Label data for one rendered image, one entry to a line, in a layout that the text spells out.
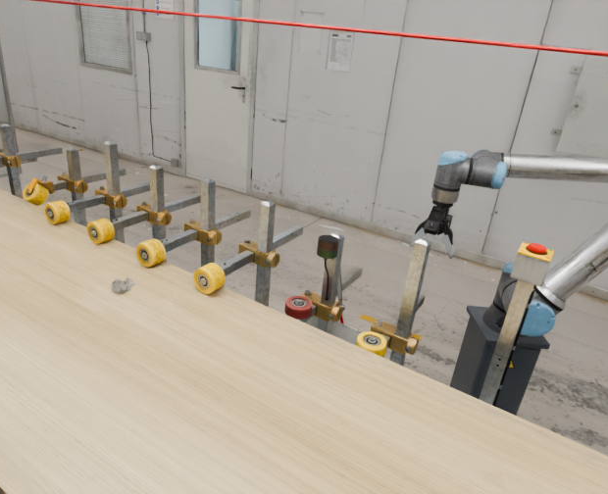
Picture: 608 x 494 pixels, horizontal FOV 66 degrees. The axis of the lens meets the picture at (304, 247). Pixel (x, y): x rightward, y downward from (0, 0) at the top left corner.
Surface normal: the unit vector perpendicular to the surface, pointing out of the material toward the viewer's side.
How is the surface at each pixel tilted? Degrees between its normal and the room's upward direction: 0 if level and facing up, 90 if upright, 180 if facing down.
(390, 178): 90
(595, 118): 90
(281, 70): 90
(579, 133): 90
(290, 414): 0
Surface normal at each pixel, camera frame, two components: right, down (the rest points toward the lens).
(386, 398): 0.09, -0.90
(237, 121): -0.50, 0.32
